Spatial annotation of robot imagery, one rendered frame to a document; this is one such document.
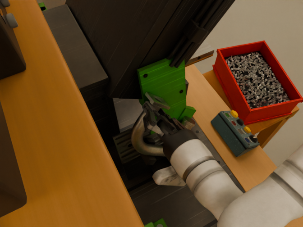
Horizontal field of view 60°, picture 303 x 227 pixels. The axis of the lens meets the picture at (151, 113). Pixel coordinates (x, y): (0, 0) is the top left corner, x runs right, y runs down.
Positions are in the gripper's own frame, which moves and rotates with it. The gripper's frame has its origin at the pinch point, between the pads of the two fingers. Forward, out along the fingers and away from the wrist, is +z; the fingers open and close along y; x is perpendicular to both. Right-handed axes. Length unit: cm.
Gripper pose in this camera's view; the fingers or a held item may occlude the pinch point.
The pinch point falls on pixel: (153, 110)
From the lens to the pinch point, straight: 61.3
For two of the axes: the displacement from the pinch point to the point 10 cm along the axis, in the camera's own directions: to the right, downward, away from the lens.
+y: -7.0, -2.3, -6.8
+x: -5.6, 7.7, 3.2
